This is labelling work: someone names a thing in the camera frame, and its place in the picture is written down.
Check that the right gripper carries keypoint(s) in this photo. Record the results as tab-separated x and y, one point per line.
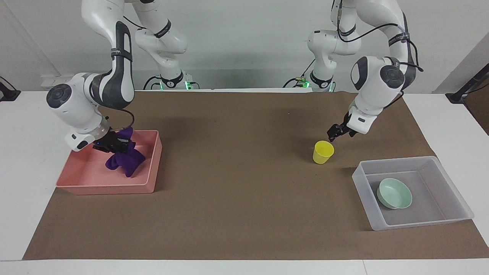
106	142

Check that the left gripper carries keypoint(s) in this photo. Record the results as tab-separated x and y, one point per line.
347	126

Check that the purple cloth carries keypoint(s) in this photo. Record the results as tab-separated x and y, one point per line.
126	162

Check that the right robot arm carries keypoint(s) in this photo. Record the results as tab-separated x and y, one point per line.
76	103

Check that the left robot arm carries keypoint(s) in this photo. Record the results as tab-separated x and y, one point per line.
378	88

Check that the clear plastic box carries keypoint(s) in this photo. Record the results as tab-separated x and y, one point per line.
420	214

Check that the yellow plastic cup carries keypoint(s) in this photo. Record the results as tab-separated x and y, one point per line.
323	152

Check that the pink plastic tray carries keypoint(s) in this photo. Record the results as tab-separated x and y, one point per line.
95	176

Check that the pale green bowl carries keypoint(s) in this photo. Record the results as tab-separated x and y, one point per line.
395	194

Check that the black stand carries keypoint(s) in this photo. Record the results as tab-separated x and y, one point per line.
9	94
458	95

